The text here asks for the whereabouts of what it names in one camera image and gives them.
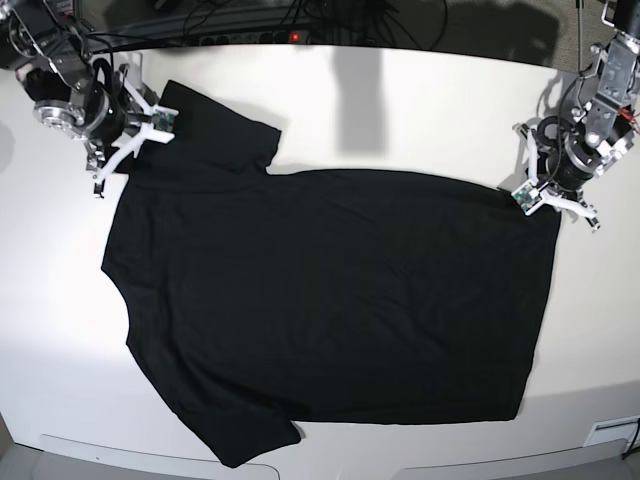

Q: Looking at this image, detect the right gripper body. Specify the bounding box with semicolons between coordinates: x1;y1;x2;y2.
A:
70;59;143;149

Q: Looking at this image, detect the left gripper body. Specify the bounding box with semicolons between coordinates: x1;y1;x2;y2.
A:
537;117;603;192

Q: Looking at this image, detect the black T-shirt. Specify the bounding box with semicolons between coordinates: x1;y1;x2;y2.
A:
102;81;561;468

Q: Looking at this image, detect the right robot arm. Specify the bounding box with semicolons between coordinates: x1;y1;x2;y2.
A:
1;1;179;198

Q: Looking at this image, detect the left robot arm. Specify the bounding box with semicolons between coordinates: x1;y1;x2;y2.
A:
511;1;639;231

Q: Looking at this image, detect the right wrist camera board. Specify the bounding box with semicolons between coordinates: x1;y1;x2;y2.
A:
152;105;179;133

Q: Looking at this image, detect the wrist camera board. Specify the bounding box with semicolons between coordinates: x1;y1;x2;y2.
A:
152;105;179;133
511;180;543;216

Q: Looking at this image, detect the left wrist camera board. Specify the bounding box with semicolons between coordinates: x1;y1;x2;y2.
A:
511;180;543;216

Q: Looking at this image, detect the grey power strip red switch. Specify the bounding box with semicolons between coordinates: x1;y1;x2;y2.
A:
191;30;309;46

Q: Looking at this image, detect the black cable at table corner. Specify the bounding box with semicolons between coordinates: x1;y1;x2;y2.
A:
621;418;640;462

